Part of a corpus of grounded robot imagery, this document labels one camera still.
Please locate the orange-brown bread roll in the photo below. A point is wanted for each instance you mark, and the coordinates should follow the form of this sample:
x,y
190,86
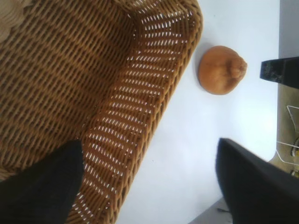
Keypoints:
x,y
219,70

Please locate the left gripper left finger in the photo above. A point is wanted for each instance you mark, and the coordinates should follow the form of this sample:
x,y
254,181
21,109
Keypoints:
x,y
39,191

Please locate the black stand leg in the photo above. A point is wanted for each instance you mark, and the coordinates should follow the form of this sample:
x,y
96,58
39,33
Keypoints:
x,y
282,70

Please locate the brown woven wicker basket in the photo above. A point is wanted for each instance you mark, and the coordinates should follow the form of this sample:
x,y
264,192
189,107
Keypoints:
x,y
70,81

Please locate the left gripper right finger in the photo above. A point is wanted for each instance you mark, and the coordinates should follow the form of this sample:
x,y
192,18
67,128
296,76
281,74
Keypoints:
x,y
259,193

